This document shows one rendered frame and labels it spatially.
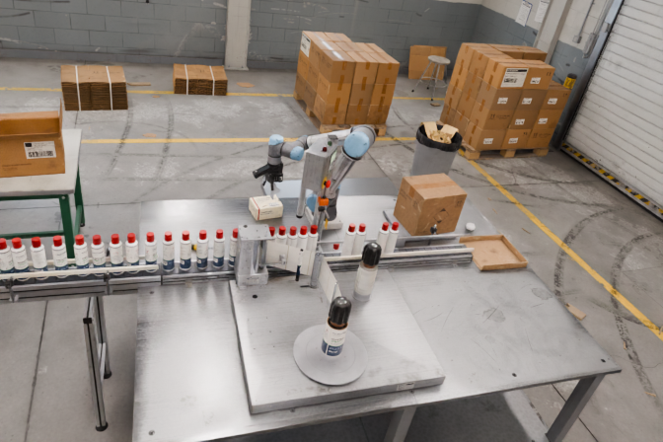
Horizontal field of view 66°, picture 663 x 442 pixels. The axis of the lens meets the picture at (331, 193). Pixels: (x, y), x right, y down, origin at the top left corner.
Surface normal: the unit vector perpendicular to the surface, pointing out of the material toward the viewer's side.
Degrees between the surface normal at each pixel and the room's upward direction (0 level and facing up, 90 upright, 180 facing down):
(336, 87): 88
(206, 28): 90
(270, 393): 0
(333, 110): 87
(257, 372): 0
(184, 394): 0
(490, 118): 90
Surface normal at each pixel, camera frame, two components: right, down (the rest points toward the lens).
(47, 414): 0.15, -0.84
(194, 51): 0.32, 0.54
